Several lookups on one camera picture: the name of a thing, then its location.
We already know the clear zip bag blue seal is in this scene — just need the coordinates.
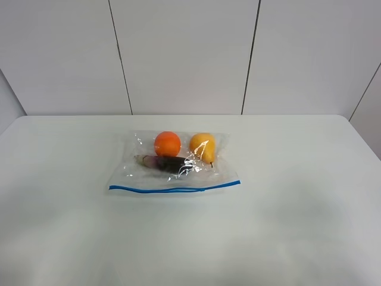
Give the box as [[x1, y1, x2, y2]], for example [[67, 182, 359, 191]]
[[108, 130, 241, 194]]

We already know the yellow pear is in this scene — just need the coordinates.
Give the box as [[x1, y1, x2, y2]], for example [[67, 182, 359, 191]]
[[189, 133, 216, 167]]

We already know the orange fruit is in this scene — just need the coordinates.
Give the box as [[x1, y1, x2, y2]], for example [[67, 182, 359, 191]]
[[154, 131, 181, 157]]

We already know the purple eggplant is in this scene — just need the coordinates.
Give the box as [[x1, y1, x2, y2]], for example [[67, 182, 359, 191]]
[[133, 154, 195, 176]]

